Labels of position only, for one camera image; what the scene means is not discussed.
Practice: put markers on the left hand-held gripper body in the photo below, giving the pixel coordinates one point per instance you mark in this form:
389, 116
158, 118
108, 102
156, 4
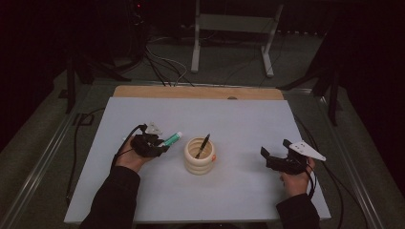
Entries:
146, 146

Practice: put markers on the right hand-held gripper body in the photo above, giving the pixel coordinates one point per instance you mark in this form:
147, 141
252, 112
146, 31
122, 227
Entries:
286, 166

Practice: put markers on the green glue stick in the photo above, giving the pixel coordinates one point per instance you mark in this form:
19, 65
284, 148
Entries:
173, 138

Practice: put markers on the cream ribbed pen holder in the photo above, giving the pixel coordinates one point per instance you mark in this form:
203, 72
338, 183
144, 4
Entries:
199, 167

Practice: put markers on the black pen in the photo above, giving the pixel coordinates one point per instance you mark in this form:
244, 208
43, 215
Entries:
203, 144

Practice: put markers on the person's right hand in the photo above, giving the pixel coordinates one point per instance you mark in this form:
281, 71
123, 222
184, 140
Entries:
296, 186

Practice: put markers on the person's left hand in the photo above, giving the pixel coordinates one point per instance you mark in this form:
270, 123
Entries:
130, 162

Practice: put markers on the white table cover sheet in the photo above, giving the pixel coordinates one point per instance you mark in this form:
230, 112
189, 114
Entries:
242, 191

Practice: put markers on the black tripod stand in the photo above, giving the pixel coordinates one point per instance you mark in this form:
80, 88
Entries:
333, 101
70, 92

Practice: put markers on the dark equipment with red light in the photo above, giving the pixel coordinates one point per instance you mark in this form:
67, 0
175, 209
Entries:
137, 19

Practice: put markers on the aluminium floor rail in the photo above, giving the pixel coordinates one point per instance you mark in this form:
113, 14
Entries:
353, 178
38, 168

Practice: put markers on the white metal stand frame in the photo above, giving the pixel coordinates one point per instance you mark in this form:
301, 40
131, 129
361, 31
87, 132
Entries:
234, 24

